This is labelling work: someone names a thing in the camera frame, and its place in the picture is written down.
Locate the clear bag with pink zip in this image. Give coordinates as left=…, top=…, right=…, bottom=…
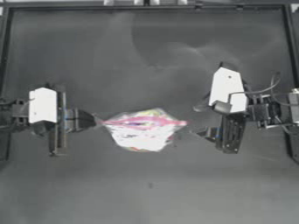
left=100, top=107, right=190, bottom=153

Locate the black camera cable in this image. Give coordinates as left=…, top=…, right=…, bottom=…
left=228, top=71, right=283, bottom=99

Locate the black table frame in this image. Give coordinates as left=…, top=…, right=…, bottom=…
left=0, top=0, right=299, bottom=165

